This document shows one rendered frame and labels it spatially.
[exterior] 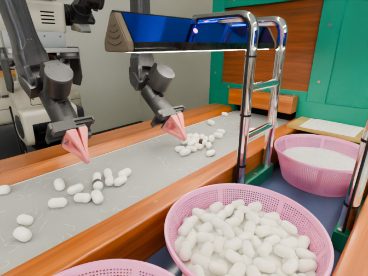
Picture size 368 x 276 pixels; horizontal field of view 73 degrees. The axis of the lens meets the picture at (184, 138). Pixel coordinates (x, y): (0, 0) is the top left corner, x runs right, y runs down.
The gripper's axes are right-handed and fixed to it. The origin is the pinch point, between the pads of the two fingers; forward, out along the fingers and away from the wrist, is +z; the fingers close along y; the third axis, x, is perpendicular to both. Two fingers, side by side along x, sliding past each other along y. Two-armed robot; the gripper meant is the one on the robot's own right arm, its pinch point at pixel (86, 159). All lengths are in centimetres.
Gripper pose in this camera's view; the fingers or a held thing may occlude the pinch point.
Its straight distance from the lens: 59.7
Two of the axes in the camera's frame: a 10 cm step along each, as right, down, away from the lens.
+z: 5.4, 8.0, -2.6
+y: 6.9, -2.4, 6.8
